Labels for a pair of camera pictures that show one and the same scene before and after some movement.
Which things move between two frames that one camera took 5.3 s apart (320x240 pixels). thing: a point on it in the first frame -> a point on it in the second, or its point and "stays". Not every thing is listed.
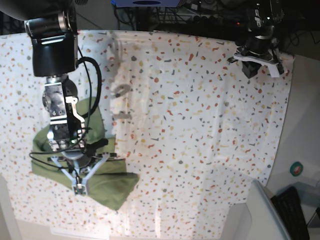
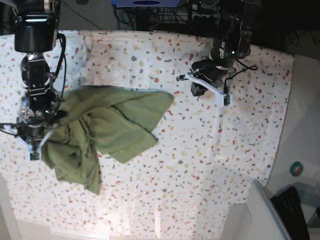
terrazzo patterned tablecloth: [192, 130] stays
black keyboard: [287, 207] stays
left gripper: [77, 155] -> [34, 127]
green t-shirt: [111, 183] -> [117, 122]
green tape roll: [296, 168] stays
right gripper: [250, 68] -> [214, 72]
